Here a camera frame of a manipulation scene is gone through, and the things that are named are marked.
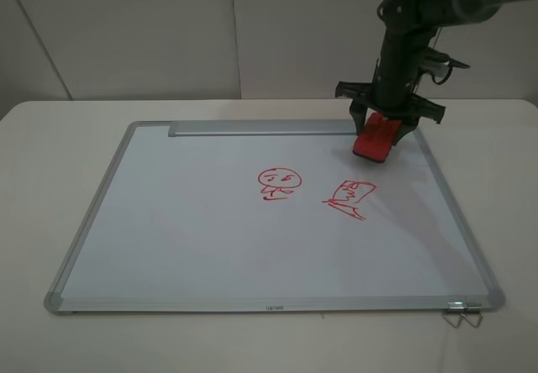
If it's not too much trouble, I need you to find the right metal binder clip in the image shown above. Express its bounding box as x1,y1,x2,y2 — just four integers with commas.
460,302,483,329

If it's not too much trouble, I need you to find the red scribble drawing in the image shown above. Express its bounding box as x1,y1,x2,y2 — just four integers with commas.
323,180,377,221

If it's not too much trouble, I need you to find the white whiteboard with grey frame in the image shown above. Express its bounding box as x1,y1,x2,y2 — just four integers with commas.
44,121,505,314

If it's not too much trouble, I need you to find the grey pen tray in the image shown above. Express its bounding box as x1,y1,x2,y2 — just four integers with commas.
168,119,356,137

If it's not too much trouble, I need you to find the black cable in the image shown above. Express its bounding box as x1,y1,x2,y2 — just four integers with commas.
419,49,472,87

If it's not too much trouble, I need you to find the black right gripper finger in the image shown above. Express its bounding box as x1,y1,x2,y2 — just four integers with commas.
350,97,370,136

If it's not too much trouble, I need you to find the red whiteboard eraser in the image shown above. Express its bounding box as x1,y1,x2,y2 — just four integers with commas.
352,113,402,163

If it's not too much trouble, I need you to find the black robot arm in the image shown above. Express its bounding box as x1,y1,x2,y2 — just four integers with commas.
335,0,526,163

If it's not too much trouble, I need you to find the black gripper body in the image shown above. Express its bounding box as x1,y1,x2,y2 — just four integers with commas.
335,29,445,123

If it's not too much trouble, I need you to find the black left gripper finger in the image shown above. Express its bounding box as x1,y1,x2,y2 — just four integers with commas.
393,117,419,146

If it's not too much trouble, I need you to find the left metal binder clip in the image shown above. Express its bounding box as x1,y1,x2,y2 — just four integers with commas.
443,302,466,328

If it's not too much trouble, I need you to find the red face drawing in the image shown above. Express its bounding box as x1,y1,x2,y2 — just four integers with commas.
257,167,303,202

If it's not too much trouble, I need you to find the metal binder clip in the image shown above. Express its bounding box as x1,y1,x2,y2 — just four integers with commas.
443,302,466,328
460,302,483,329

